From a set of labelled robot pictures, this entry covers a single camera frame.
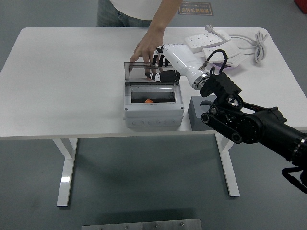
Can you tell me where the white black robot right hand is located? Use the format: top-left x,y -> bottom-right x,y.
145,44 -> 208,89

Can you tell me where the person's left hand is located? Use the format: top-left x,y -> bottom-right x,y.
129,33 -> 166,75

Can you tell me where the grey plastic junction box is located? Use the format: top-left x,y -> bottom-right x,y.
123,82 -> 185,127

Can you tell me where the red box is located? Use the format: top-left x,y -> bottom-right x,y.
294,0 -> 307,14

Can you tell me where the long white power strip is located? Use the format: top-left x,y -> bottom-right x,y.
183,32 -> 232,54

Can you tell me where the person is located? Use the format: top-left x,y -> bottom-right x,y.
97,0 -> 183,75

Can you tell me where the white power plug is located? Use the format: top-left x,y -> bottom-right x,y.
204,23 -> 218,34

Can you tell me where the purple round dish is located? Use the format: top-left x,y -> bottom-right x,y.
212,62 -> 235,71

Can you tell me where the short white power strip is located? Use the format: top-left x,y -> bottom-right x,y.
202,45 -> 242,67

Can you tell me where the white flat socket panel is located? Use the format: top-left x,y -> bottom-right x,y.
225,53 -> 247,68

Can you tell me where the brown floor sign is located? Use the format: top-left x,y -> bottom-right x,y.
178,1 -> 214,16

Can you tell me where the grey holder block with hole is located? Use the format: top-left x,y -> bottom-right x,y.
188,95 -> 218,131

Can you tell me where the white table leg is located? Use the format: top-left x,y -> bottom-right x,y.
52,138 -> 79,207
215,134 -> 241,197

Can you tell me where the white coiled power cable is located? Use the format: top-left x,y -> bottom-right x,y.
229,30 -> 269,65

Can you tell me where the black cable loop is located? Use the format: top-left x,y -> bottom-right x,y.
281,166 -> 307,195

